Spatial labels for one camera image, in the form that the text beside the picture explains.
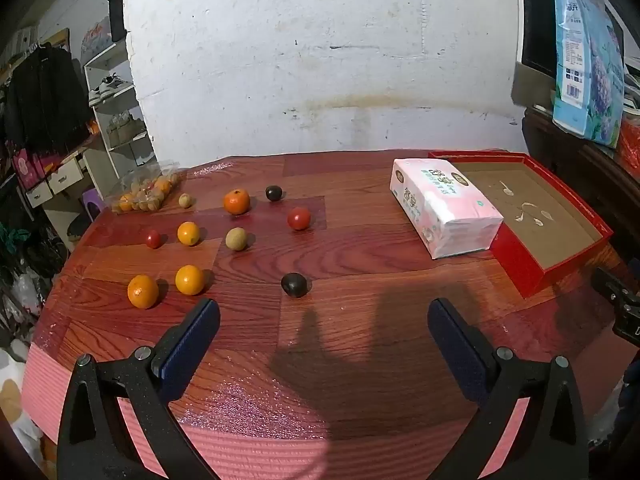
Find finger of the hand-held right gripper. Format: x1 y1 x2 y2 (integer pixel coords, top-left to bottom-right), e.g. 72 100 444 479
592 266 640 313

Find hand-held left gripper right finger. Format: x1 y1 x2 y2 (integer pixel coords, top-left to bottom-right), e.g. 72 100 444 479
427 298 603 480

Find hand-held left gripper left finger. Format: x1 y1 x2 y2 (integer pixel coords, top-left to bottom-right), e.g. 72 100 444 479
56 298 221 480

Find deep orange mandarin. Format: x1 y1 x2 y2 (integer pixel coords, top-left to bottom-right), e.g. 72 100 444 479
127 274 160 310

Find red cardboard box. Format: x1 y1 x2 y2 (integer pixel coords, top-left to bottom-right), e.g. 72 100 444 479
428 150 614 299

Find small yellow orange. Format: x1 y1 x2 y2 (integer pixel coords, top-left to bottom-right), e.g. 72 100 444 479
177 221 201 247

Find stemmed tangerine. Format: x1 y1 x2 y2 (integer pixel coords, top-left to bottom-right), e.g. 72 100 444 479
223 188 251 216

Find pink tissue pack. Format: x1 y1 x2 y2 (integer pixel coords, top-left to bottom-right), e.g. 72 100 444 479
390 157 505 260

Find red-orange plastic bag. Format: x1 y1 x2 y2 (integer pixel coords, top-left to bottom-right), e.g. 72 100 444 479
619 112 640 181

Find heap of tan longans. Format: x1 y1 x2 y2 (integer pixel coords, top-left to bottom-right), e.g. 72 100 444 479
112 172 178 213

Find pink ribbed mat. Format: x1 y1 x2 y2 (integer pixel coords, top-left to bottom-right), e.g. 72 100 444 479
21 345 531 480

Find purple stool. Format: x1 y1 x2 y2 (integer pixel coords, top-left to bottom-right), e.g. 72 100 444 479
81 187 107 223

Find clear plastic clamshell container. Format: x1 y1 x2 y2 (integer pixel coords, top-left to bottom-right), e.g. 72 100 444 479
111 160 187 216

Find stack of papers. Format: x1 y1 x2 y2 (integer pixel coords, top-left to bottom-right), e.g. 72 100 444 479
622 60 640 111

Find white drawer unit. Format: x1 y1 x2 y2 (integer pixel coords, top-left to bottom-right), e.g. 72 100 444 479
24 156 87 209

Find beige shoes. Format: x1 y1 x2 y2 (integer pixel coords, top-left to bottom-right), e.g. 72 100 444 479
106 111 149 145

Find blue hydrangea print packet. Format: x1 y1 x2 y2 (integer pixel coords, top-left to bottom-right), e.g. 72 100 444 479
552 0 626 149

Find pink bag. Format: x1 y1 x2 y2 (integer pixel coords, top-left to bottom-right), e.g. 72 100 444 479
11 146 51 187

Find white sneakers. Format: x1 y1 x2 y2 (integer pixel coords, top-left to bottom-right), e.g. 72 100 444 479
89 74 135 107

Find black monitor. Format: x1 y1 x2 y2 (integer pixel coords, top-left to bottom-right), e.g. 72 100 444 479
519 0 560 80

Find black jacket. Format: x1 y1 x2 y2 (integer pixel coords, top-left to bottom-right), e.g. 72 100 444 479
4 44 90 153

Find white shoe shelf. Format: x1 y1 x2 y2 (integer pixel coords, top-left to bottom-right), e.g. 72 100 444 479
81 40 157 196

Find black bag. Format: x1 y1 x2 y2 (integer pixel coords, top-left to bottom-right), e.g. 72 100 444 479
106 0 127 45

